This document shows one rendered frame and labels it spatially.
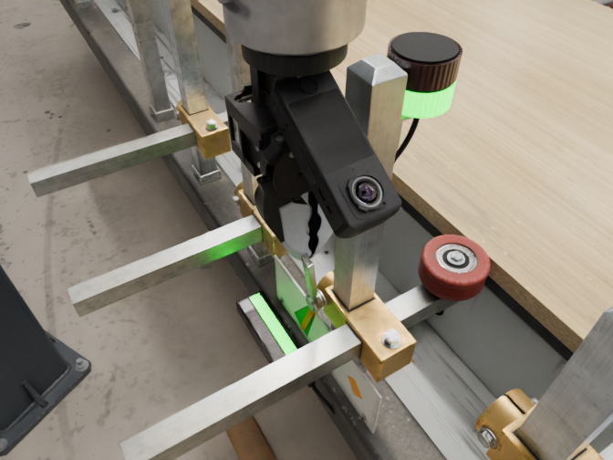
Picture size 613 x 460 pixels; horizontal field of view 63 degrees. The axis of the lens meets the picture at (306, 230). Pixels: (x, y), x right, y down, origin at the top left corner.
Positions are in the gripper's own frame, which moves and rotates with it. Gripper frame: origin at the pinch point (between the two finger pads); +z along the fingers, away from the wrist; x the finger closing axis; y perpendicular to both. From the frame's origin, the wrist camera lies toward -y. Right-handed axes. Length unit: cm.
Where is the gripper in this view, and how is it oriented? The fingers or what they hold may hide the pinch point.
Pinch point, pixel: (310, 254)
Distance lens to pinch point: 46.0
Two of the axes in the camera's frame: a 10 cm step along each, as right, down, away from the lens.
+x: -8.6, 3.7, -3.6
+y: -5.2, -6.1, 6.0
